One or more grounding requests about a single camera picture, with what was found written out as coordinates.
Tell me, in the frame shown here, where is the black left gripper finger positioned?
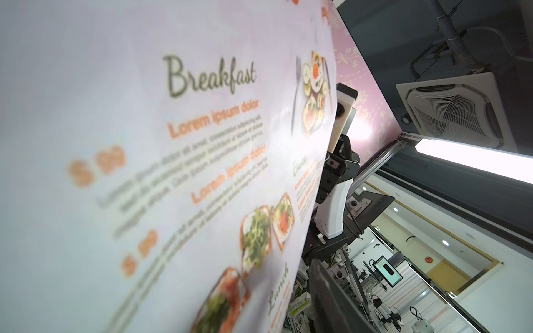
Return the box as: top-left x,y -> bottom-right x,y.
309,259 -> 377,333

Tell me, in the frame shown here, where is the pink special menu sheet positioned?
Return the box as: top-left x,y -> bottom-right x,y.
1,1 -> 337,332

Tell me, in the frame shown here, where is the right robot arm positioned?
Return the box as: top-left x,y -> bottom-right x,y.
302,135 -> 394,332

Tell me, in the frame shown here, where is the ceiling light strip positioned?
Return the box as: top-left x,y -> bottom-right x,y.
415,139 -> 532,184

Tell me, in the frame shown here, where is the ceiling air conditioner unit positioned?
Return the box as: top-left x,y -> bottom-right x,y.
396,72 -> 519,153

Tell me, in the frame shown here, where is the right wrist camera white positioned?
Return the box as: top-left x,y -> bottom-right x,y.
328,83 -> 358,153

